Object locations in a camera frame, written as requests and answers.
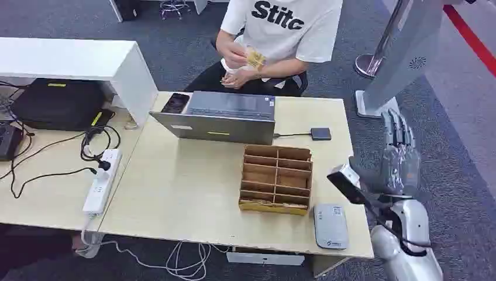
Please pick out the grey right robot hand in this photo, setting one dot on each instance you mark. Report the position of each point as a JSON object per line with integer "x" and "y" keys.
{"x": 399, "y": 163}

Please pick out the yellow cards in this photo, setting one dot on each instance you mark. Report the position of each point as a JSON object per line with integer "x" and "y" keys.
{"x": 255, "y": 59}

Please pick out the small black external drive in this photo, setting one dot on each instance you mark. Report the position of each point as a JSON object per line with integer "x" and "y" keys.
{"x": 321, "y": 134}

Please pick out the grey card reader device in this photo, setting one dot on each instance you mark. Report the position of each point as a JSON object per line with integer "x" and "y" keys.
{"x": 330, "y": 227}

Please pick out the grey kiosk stand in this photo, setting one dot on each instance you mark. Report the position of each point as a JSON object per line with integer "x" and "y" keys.
{"x": 399, "y": 54}

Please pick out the wooden card box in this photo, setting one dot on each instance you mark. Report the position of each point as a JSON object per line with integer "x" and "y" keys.
{"x": 276, "y": 179}

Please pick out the white desk drawer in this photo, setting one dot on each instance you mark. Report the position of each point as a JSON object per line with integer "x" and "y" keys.
{"x": 265, "y": 258}

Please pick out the person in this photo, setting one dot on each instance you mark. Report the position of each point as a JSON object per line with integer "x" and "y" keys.
{"x": 271, "y": 42}

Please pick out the grey laptop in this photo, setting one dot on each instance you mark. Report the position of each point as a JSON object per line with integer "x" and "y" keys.
{"x": 221, "y": 118}

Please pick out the black smartphone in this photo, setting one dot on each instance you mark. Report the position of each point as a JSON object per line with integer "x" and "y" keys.
{"x": 175, "y": 103}

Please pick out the office chair base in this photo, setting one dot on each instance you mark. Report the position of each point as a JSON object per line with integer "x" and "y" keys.
{"x": 173, "y": 7}

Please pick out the white power strip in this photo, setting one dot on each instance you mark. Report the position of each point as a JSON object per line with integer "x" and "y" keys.
{"x": 102, "y": 182}

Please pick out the black box device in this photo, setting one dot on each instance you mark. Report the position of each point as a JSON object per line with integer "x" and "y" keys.
{"x": 127, "y": 8}

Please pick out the white shelf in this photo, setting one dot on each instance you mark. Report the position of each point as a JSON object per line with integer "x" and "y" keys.
{"x": 85, "y": 66}

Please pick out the black case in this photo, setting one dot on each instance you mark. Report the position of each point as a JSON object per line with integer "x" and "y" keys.
{"x": 58, "y": 104}

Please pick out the black power adapter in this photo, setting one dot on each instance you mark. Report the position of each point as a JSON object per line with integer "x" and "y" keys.
{"x": 7, "y": 141}

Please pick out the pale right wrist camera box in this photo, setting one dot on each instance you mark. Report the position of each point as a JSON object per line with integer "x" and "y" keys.
{"x": 347, "y": 182}

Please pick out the chrome stanchion post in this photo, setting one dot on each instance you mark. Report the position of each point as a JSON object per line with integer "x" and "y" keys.
{"x": 374, "y": 54}

